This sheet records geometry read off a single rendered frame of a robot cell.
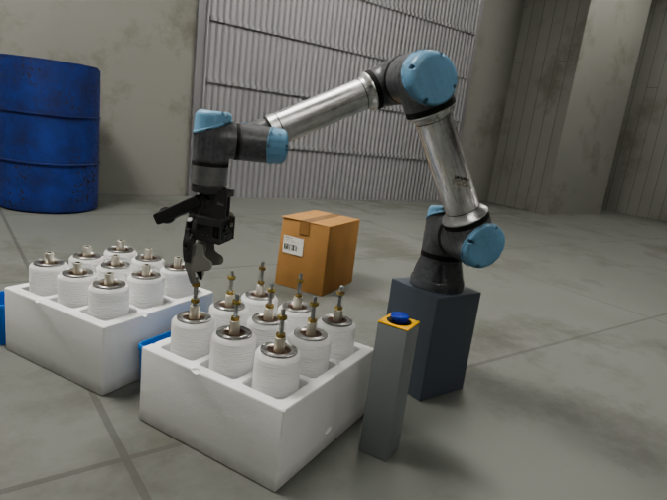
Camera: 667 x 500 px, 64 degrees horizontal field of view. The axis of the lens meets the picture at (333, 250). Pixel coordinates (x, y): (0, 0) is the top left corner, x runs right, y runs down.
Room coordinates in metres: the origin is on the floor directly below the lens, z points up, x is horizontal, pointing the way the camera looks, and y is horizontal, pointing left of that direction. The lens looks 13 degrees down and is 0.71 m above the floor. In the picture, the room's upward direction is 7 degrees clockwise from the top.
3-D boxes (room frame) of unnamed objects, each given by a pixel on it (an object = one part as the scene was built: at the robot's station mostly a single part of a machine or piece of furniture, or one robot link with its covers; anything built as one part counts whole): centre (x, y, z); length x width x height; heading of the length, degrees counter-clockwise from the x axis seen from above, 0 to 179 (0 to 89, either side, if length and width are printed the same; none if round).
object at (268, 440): (1.15, 0.13, 0.09); 0.39 x 0.39 x 0.18; 61
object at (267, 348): (0.99, 0.08, 0.25); 0.08 x 0.08 x 0.01
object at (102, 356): (1.42, 0.60, 0.09); 0.39 x 0.39 x 0.18; 63
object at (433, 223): (1.44, -0.30, 0.47); 0.13 x 0.12 x 0.14; 19
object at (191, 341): (1.11, 0.29, 0.16); 0.10 x 0.10 x 0.18
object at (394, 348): (1.08, -0.16, 0.16); 0.07 x 0.07 x 0.31; 61
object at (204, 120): (1.11, 0.27, 0.65); 0.09 x 0.08 x 0.11; 109
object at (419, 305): (1.45, -0.30, 0.15); 0.18 x 0.18 x 0.30; 38
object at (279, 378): (0.99, 0.08, 0.16); 0.10 x 0.10 x 0.18
